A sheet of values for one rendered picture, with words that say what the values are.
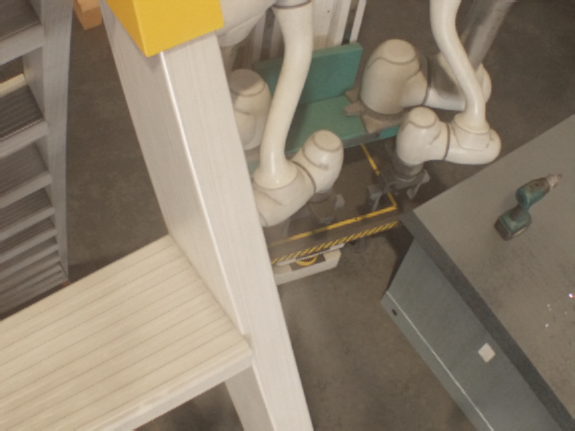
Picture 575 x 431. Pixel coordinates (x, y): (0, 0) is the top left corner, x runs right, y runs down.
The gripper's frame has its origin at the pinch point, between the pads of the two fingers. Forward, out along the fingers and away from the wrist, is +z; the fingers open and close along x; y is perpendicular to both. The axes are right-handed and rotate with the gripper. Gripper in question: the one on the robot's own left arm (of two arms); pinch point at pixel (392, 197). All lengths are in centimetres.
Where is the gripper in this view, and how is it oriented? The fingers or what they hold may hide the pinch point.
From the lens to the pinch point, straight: 219.1
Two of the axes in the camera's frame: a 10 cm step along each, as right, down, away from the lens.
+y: 3.8, 8.0, -4.7
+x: 9.2, -2.6, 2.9
